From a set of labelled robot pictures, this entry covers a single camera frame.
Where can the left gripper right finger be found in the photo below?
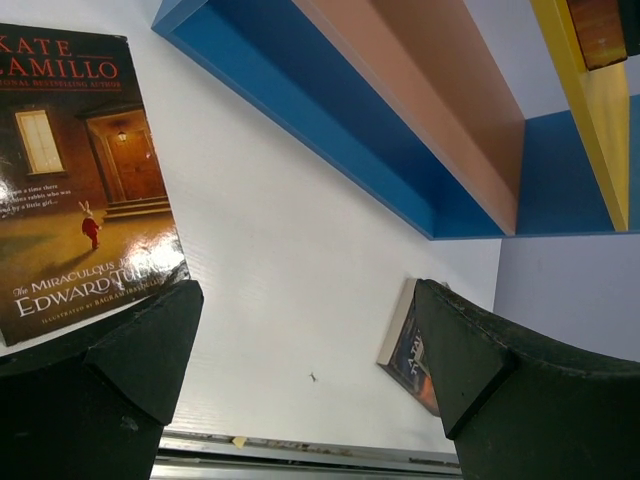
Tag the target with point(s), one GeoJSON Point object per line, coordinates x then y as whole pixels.
{"type": "Point", "coordinates": [521, 405]}

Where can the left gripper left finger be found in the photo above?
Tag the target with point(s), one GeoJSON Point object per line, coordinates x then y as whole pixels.
{"type": "Point", "coordinates": [93, 403]}

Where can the Jane Eyre book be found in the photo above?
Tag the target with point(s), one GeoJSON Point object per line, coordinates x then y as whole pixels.
{"type": "Point", "coordinates": [607, 30]}

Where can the Tale of Two Cities book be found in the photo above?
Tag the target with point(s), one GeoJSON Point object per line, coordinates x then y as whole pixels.
{"type": "Point", "coordinates": [403, 355]}

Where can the Edward Tulane book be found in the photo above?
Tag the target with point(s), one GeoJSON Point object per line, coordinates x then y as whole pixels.
{"type": "Point", "coordinates": [86, 222]}

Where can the blue yellow wooden bookshelf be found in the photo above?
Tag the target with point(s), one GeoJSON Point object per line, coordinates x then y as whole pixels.
{"type": "Point", "coordinates": [468, 119]}

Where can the aluminium mounting rail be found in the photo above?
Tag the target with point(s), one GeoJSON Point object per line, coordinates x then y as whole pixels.
{"type": "Point", "coordinates": [183, 455]}

